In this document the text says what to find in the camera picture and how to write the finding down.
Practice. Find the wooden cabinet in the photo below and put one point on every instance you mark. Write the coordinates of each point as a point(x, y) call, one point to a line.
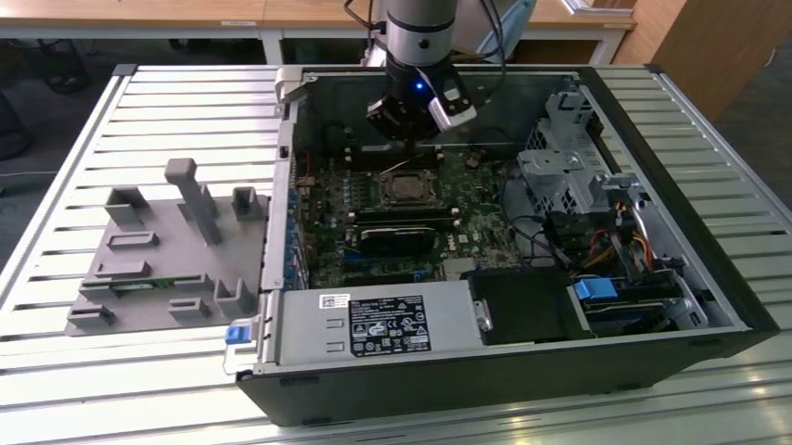
point(712, 46)

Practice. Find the black office chair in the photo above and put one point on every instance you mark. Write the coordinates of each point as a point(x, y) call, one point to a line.
point(64, 76)

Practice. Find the metal locking lever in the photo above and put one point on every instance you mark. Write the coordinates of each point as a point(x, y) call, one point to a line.
point(401, 165)

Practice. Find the green RAM stick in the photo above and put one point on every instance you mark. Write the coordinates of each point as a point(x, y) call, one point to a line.
point(160, 283)

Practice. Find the CPU with silver top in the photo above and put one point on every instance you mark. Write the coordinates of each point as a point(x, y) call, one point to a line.
point(409, 189)

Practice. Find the green motherboard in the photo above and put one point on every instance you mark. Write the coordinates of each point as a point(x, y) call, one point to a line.
point(482, 232)

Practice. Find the black PC case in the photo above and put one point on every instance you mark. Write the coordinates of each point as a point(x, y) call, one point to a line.
point(433, 394)

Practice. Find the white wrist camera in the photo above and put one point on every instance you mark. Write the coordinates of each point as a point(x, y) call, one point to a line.
point(451, 109)

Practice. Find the silver power supply unit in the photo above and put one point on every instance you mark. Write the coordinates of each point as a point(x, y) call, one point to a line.
point(309, 334)

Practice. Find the wooden desk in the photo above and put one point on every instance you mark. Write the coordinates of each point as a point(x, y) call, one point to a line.
point(123, 11)

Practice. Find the silver disk bay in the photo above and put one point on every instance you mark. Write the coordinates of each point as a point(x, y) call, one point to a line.
point(557, 185)

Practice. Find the black graphics card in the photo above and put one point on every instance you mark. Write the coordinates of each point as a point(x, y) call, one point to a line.
point(395, 241)

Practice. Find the CPU socket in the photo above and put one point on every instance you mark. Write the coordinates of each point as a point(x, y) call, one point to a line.
point(382, 202)

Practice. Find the blue case latch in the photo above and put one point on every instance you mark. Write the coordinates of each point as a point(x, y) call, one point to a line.
point(236, 336)

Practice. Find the grey parts rack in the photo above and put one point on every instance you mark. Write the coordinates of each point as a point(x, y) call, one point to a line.
point(167, 278)

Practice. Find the black plastic shroud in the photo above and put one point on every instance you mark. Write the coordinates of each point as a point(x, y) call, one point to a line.
point(526, 306)

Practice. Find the silver coin battery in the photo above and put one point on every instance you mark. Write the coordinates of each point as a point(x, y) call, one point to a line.
point(474, 161)

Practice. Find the silver chipset heatsink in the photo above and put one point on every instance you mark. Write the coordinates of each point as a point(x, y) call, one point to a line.
point(459, 269)

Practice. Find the blue disk carrier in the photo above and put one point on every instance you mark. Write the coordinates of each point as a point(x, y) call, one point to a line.
point(594, 289)

